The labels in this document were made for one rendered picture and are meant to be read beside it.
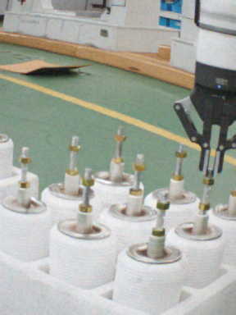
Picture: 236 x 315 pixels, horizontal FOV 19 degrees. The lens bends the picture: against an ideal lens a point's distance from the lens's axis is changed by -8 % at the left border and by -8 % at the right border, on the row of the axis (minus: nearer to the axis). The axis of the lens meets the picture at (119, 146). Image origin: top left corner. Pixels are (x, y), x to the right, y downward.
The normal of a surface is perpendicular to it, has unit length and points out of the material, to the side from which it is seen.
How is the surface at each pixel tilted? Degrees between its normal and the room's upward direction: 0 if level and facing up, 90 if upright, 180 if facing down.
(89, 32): 90
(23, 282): 90
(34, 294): 90
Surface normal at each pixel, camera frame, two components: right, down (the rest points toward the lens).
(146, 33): 0.61, 0.26
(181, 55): -0.79, 0.07
